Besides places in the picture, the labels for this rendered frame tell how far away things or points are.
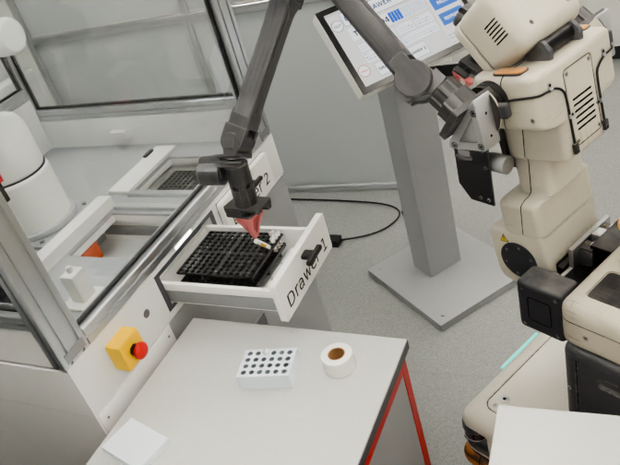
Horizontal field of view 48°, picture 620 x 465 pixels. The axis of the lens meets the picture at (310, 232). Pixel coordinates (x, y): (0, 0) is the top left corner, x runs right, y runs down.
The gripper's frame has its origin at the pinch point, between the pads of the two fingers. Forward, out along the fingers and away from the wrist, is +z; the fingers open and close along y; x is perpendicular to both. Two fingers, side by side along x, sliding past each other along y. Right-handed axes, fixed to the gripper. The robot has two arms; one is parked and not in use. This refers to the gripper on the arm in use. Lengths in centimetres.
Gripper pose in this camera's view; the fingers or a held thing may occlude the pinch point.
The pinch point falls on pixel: (256, 234)
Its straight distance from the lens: 171.2
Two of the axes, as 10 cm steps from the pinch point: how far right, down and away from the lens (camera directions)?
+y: 8.6, 0.9, -5.0
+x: 4.6, -5.3, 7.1
